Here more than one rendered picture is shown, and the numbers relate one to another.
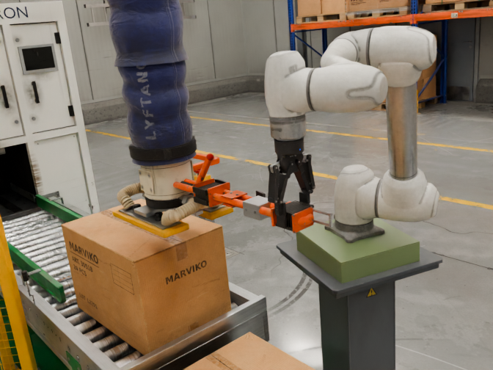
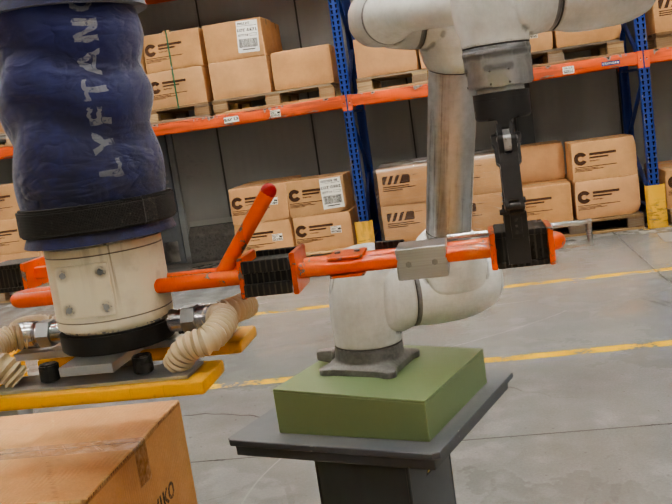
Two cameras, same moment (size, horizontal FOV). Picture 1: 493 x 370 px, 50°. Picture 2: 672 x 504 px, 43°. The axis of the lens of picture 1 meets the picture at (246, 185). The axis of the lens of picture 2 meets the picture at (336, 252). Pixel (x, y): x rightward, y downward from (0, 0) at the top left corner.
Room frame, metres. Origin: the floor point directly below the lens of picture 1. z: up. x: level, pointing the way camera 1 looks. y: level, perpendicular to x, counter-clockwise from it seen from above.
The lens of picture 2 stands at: (0.56, 0.82, 1.40)
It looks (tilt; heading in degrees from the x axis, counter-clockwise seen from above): 9 degrees down; 320
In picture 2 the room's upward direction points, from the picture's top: 8 degrees counter-clockwise
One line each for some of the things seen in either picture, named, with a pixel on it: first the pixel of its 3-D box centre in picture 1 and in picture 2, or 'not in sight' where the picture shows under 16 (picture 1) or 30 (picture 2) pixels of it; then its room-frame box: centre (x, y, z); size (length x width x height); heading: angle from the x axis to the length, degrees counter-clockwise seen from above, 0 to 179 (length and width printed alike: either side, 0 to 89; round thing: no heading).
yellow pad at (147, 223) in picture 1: (148, 215); (97, 376); (1.69, 0.34, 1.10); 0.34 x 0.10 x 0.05; 40
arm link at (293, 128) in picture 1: (287, 126); (498, 69); (1.30, -0.12, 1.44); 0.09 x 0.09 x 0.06
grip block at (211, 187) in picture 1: (211, 191); (273, 271); (1.56, 0.11, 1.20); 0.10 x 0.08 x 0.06; 130
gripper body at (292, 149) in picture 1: (290, 155); (504, 124); (1.30, -0.12, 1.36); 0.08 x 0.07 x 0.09; 130
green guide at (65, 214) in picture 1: (89, 222); not in sight; (3.08, 1.00, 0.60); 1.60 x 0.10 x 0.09; 39
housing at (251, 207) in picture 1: (258, 208); (423, 258); (1.40, -0.03, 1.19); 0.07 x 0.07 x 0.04; 40
